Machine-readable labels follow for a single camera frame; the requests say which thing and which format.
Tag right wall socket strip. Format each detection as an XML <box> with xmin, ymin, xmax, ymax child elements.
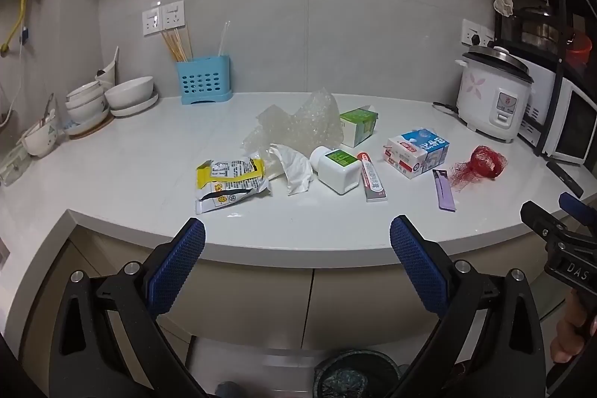
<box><xmin>460</xmin><ymin>19</ymin><xmax>495</xmax><ymax>46</ymax></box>

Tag stacked white bowls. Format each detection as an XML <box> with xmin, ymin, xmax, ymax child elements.
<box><xmin>65</xmin><ymin>81</ymin><xmax>107</xmax><ymax>124</ymax></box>

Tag small patterned bowl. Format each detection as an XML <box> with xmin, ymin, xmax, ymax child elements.
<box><xmin>20</xmin><ymin>109</ymin><xmax>59</xmax><ymax>157</ymax></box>

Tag red mesh net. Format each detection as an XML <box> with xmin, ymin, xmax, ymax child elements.
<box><xmin>448</xmin><ymin>145</ymin><xmax>508</xmax><ymax>191</ymax></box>

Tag white microwave oven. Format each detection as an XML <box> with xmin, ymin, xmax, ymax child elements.
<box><xmin>517</xmin><ymin>57</ymin><xmax>596</xmax><ymax>166</ymax></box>

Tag black metal shelf rack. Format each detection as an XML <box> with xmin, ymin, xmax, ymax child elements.
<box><xmin>488</xmin><ymin>0</ymin><xmax>597</xmax><ymax>157</ymax></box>

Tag yellow snack wrapper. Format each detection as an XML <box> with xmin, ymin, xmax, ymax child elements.
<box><xmin>195</xmin><ymin>157</ymin><xmax>269</xmax><ymax>214</ymax></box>

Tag clear bubble wrap sheet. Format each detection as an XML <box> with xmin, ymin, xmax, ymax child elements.
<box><xmin>242</xmin><ymin>89</ymin><xmax>344</xmax><ymax>156</ymax></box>

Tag blue white milk carton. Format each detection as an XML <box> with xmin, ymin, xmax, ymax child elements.
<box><xmin>382</xmin><ymin>128</ymin><xmax>449</xmax><ymax>180</ymax></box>

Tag person's right hand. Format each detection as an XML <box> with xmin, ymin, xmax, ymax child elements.
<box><xmin>550</xmin><ymin>290</ymin><xmax>589</xmax><ymax>364</ymax></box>

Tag white ceramic spoon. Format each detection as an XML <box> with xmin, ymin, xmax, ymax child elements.
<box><xmin>95</xmin><ymin>46</ymin><xmax>119</xmax><ymax>91</ymax></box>

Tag yellow cable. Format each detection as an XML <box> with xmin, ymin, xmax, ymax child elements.
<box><xmin>0</xmin><ymin>0</ymin><xmax>37</xmax><ymax>57</ymax></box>

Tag red white toothpaste tube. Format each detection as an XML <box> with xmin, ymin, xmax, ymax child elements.
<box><xmin>356</xmin><ymin>153</ymin><xmax>387</xmax><ymax>202</ymax></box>

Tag white wall socket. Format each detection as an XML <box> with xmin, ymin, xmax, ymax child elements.
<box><xmin>162</xmin><ymin>0</ymin><xmax>185</xmax><ymax>30</ymax></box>
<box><xmin>142</xmin><ymin>6</ymin><xmax>163</xmax><ymax>36</ymax></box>

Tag white bottle green label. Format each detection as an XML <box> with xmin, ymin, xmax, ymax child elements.
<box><xmin>310</xmin><ymin>147</ymin><xmax>361</xmax><ymax>195</ymax></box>

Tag white rice cooker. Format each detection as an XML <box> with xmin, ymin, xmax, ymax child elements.
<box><xmin>455</xmin><ymin>46</ymin><xmax>533</xmax><ymax>143</ymax></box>

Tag white tissue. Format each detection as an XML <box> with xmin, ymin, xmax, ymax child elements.
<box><xmin>268</xmin><ymin>143</ymin><xmax>314</xmax><ymax>196</ymax></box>

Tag large white bowl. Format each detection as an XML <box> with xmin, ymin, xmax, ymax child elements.
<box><xmin>105</xmin><ymin>76</ymin><xmax>154</xmax><ymax>110</ymax></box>

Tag blue utensil holder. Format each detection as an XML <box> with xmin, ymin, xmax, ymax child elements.
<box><xmin>176</xmin><ymin>54</ymin><xmax>233</xmax><ymax>105</ymax></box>

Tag white plate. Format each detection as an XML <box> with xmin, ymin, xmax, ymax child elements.
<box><xmin>110</xmin><ymin>94</ymin><xmax>159</xmax><ymax>118</ymax></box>

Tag white wall socket left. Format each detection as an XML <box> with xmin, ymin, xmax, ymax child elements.
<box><xmin>142</xmin><ymin>6</ymin><xmax>163</xmax><ymax>36</ymax></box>

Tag white wall socket right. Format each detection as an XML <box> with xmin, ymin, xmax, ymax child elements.
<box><xmin>162</xmin><ymin>0</ymin><xmax>185</xmax><ymax>30</ymax></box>

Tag green white carton box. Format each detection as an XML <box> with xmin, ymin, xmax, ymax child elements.
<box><xmin>340</xmin><ymin>105</ymin><xmax>378</xmax><ymax>148</ymax></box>

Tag wooden chopsticks bundle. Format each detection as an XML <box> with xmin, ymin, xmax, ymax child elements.
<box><xmin>161</xmin><ymin>27</ymin><xmax>193</xmax><ymax>63</ymax></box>

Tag teal mesh trash bin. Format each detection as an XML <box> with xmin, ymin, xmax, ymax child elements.
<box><xmin>313</xmin><ymin>350</ymin><xmax>401</xmax><ymax>398</ymax></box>

